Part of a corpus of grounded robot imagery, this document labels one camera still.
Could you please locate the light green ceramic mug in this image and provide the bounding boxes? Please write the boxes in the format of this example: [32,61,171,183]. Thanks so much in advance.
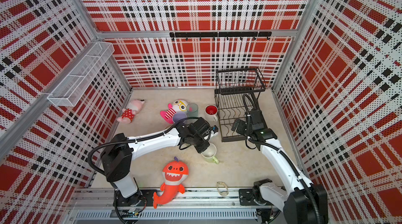
[201,143,219,164]

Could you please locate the black wire dish rack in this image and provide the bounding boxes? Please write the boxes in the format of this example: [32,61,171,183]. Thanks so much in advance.
[215,68,266,142]

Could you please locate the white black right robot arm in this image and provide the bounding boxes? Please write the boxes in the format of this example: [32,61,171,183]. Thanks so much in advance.
[231,110,329,224]

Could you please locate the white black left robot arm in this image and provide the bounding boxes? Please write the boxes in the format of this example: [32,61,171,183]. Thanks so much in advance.
[98,117,219,208]

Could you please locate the teal translucent plastic cup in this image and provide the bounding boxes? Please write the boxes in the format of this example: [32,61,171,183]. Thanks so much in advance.
[186,103,198,117]

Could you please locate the purple plastic cup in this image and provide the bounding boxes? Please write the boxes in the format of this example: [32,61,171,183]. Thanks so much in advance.
[172,112,187,123]

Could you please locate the white mug red inside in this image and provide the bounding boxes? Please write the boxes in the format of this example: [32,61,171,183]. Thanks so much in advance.
[205,105,219,122]

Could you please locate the pink plush yellow glasses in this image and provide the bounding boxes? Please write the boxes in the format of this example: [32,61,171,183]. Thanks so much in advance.
[160,100,188,124]

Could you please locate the orange shark plush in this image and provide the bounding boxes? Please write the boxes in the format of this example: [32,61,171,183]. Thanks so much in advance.
[153,157,189,209]

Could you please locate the rubber band loop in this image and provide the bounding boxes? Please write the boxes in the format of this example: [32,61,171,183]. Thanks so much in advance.
[216,181,229,197]

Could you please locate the pink pig plush red dress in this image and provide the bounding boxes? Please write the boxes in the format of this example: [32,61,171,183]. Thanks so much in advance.
[116,100,145,124]

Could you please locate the black wall hook rail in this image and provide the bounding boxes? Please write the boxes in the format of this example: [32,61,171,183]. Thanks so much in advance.
[169,31,272,40]

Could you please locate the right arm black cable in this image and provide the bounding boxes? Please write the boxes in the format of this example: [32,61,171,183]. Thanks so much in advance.
[241,93,322,224]

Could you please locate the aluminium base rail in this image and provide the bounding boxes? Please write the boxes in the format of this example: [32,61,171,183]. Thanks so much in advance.
[67,187,283,221]

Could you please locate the white wire wall basket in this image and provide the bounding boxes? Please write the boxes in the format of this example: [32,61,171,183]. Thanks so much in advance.
[48,42,114,107]

